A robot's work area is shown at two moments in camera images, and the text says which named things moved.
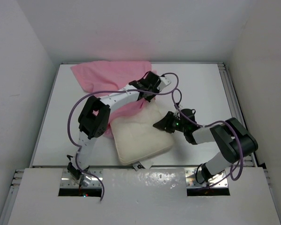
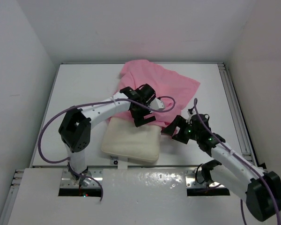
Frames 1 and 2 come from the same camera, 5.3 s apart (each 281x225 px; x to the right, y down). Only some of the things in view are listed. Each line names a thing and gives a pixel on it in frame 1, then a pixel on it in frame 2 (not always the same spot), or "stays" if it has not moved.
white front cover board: (143, 196) stays
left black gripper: (156, 90) -> (138, 118)
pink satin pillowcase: (104, 76) -> (163, 81)
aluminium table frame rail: (234, 108) stays
